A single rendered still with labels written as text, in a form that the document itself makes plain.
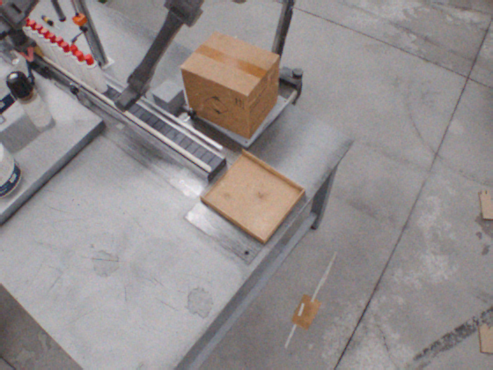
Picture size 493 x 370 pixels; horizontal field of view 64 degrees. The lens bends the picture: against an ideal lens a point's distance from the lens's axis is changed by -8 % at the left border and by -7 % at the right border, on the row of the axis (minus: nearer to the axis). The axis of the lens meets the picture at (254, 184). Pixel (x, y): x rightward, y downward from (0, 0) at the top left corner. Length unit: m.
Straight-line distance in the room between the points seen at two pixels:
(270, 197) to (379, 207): 1.14
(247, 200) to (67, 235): 0.70
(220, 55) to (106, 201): 0.72
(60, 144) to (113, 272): 0.62
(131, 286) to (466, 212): 2.03
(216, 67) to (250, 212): 0.56
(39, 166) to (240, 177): 0.83
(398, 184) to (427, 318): 0.84
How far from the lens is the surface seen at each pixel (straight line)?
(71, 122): 1.92
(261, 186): 1.62
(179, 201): 1.62
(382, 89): 3.18
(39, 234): 1.75
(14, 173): 1.82
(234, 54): 1.66
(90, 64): 1.87
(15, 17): 1.60
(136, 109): 1.86
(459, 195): 2.84
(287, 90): 2.72
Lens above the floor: 2.24
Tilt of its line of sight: 60 degrees down
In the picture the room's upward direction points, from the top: 2 degrees counter-clockwise
